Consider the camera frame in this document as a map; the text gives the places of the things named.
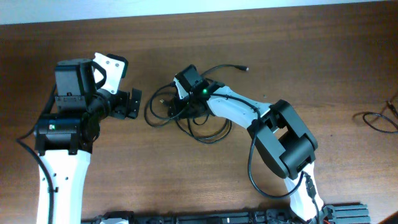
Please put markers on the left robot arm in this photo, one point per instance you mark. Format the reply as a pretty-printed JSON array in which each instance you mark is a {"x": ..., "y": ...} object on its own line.
[{"x": 87, "y": 93}]

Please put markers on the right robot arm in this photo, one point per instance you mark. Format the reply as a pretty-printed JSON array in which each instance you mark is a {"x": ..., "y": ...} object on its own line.
[{"x": 278, "y": 134}]

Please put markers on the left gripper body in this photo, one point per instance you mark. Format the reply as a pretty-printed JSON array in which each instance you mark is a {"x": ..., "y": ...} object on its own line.
[{"x": 119, "y": 104}]

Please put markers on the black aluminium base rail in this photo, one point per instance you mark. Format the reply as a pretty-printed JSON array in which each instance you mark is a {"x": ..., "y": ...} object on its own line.
[{"x": 354, "y": 213}]

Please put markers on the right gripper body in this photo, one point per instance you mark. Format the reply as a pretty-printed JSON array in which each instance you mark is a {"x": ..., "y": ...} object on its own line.
[{"x": 185, "y": 109}]

